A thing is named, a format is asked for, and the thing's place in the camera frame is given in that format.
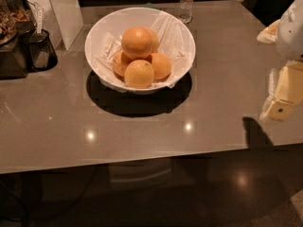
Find white paper napkin liner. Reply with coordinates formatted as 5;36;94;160
95;10;191;89

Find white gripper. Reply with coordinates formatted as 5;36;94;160
257;0;303;123

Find dark snack tray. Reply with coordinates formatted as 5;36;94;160
0;0;31;79

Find clear plastic water bottle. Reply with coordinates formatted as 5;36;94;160
178;0;194;24

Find orange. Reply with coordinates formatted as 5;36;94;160
147;53;171;80
113;50;132;77
121;26;159;60
124;60;154;89

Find white upright board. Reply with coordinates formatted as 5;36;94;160
28;0;83;50

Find black mesh cup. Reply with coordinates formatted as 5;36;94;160
19;29;58;72

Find white bowl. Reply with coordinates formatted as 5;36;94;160
84;7;197;96

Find white sachets in cup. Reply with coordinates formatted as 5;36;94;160
33;3;44;34

